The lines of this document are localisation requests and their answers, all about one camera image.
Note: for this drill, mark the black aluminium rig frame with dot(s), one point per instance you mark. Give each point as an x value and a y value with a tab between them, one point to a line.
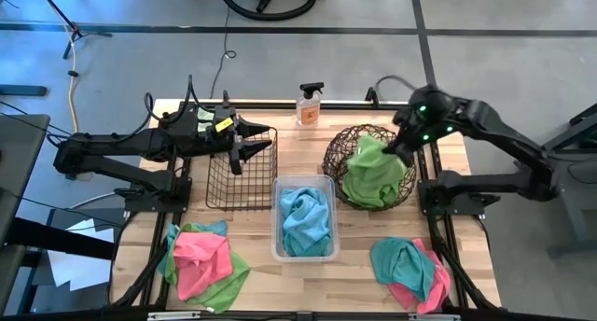
270	105

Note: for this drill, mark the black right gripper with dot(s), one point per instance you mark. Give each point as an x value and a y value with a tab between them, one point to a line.
415	125

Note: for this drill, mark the dark steel frame table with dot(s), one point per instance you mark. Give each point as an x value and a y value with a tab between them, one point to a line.
583	209

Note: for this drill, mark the light blue microfiber towel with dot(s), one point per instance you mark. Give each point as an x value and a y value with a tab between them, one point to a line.
303	204
308	241

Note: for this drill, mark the dark woven round basket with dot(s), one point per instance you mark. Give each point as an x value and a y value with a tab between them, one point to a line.
336	148

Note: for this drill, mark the black floor bar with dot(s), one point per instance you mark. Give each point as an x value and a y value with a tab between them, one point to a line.
23	90

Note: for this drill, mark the black tripod stand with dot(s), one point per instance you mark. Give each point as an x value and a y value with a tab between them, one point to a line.
70	24

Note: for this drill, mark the white paper sheets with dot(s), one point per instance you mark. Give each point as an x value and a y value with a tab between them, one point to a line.
79	265

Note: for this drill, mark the pink microfiber towel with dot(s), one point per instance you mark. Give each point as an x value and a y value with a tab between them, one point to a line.
440	283
200	265

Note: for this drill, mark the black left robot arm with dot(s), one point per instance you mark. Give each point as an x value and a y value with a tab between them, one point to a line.
116	143

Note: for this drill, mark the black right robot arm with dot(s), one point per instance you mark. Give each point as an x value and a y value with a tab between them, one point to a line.
503	134

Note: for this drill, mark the clear spray bottle orange label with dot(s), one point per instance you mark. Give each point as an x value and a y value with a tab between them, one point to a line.
309	111

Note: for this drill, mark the silver metal bracket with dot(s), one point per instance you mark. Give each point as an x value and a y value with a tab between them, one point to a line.
172	316
434	317

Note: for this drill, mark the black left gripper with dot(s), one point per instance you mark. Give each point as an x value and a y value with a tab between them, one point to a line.
210	134

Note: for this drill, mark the dark grey side table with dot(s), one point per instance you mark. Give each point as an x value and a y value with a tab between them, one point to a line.
18	162

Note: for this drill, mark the clear plastic bin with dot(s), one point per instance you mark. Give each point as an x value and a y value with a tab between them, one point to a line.
276	218

